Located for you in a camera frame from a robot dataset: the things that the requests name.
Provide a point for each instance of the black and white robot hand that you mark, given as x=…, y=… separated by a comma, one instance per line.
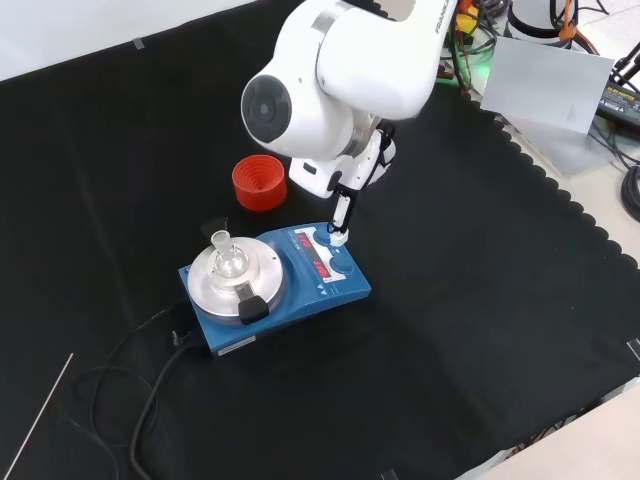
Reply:
x=350, y=170

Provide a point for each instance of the heater with blue base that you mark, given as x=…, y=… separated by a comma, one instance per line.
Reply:
x=280, y=295

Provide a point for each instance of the clear round-bottom glass flask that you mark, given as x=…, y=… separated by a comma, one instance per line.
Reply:
x=227, y=260

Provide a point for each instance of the black bench cloth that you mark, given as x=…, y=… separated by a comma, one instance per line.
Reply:
x=450, y=300

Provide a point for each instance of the yellow stop button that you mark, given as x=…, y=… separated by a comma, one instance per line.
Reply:
x=466, y=22

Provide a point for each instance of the pale board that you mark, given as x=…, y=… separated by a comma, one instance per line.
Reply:
x=550, y=100

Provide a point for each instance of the grey tape piece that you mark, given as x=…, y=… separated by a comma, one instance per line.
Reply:
x=139, y=44

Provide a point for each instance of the black power adapter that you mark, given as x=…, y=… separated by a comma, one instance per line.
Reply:
x=620, y=102

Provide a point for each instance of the thin glass rod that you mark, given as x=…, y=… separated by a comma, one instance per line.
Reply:
x=40, y=410

